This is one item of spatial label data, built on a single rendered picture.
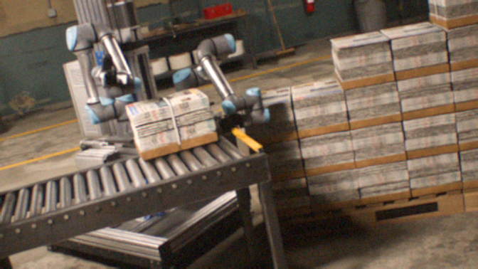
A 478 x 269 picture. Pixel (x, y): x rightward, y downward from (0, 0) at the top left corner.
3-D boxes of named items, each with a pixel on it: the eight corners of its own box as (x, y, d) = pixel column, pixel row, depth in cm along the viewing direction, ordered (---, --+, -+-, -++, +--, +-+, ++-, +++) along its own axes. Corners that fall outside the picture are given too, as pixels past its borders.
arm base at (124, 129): (112, 137, 336) (107, 120, 333) (131, 129, 347) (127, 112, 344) (129, 138, 326) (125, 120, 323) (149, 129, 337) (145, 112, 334)
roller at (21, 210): (31, 196, 284) (28, 186, 283) (26, 230, 240) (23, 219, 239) (21, 198, 283) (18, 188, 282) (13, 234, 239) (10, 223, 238)
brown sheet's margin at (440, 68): (385, 67, 359) (384, 60, 358) (433, 59, 356) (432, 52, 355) (396, 80, 323) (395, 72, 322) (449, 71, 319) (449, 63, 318)
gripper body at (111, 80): (121, 87, 281) (114, 85, 291) (119, 68, 279) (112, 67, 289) (104, 89, 277) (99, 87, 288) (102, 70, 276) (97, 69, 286)
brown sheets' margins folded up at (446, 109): (264, 196, 389) (250, 121, 375) (446, 166, 374) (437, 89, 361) (262, 220, 352) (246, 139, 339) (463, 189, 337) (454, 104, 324)
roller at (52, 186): (58, 188, 287) (55, 178, 286) (57, 221, 243) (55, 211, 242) (48, 191, 286) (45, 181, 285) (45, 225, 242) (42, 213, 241)
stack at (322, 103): (268, 216, 393) (243, 94, 371) (448, 188, 378) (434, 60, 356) (266, 243, 356) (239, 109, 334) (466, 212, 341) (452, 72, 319)
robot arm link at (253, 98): (244, 93, 310) (248, 113, 313) (262, 87, 314) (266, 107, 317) (237, 92, 317) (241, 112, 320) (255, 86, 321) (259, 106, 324)
